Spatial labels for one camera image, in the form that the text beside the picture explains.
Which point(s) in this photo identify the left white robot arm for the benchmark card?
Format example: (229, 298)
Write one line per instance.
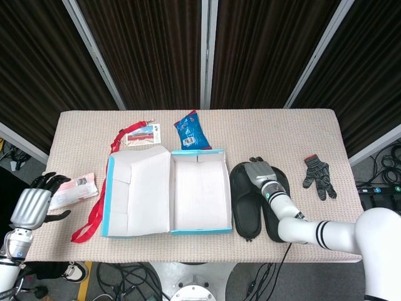
(11, 269)

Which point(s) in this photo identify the black rubber slipper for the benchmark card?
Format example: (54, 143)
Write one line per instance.
(247, 213)
(269, 219)

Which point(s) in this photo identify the beige woven tablecloth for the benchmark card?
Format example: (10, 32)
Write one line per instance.
(266, 135)

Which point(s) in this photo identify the blue snack bag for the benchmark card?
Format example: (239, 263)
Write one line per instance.
(191, 130)

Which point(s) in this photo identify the pink white plastic packet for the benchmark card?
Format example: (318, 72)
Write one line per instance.
(75, 189)

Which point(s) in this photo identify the teal white cardboard shoe box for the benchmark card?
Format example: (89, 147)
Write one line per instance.
(200, 194)

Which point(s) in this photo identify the photo badge card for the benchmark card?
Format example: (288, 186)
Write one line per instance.
(142, 136)

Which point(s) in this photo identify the black white sneaker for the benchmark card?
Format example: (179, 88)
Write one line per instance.
(75, 271)

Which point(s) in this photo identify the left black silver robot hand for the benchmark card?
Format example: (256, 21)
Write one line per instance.
(29, 205)

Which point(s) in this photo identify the grey metal partition post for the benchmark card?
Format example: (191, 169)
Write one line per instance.
(319, 53)
(208, 53)
(94, 53)

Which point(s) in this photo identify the dark brown partition panel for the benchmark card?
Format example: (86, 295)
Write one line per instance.
(40, 69)
(363, 78)
(263, 53)
(150, 53)

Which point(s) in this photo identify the grey striped work glove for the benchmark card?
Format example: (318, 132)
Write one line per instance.
(316, 175)

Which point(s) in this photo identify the grey metal partition rail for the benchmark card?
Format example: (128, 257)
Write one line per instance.
(22, 142)
(376, 145)

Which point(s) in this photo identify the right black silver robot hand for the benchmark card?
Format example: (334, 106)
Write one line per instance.
(260, 174)

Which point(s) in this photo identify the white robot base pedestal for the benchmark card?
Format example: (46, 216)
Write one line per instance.
(191, 282)

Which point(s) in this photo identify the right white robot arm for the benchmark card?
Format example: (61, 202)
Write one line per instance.
(329, 233)

